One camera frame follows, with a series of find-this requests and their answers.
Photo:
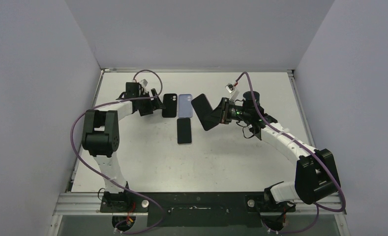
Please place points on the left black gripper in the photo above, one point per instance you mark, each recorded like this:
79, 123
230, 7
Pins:
148, 110

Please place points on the black phone case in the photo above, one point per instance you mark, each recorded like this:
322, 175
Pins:
170, 101

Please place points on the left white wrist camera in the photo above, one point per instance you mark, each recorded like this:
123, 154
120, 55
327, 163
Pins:
143, 83

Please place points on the black phone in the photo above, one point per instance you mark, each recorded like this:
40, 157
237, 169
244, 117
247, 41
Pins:
184, 133
204, 112

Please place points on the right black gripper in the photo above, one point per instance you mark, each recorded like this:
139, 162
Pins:
225, 111

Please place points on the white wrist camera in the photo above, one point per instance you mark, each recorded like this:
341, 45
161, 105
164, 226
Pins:
143, 83
233, 91

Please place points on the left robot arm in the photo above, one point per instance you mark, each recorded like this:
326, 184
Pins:
100, 137

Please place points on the aluminium frame rail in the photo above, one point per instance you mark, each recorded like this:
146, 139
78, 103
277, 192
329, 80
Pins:
85, 207

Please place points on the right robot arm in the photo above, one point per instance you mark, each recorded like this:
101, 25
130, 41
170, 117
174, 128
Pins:
316, 175

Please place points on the lavender phone case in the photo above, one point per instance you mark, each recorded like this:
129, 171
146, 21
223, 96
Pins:
185, 109

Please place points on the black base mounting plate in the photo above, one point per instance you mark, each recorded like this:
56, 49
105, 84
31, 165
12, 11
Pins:
207, 209

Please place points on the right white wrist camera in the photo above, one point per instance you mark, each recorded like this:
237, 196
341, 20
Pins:
233, 91

